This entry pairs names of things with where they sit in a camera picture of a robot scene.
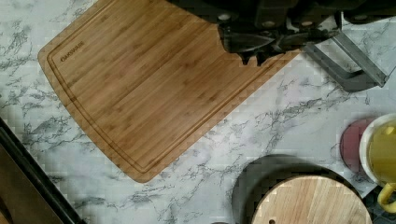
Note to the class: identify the bamboo cutting board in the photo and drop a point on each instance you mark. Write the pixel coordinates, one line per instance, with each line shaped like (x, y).
(145, 80)

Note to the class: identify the yellow mug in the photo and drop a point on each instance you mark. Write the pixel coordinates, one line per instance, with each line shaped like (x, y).
(378, 157)

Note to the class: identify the black pot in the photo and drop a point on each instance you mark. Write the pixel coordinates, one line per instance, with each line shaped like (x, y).
(263, 174)

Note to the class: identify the round wooden lid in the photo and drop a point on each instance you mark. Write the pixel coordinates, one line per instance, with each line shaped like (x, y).
(311, 199)

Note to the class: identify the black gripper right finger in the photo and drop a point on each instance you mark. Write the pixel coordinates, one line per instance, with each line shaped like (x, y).
(289, 38)

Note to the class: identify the red coaster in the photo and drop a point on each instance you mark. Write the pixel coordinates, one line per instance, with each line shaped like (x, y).
(350, 144)

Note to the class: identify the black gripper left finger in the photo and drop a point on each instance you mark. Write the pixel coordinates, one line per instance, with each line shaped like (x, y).
(245, 45)

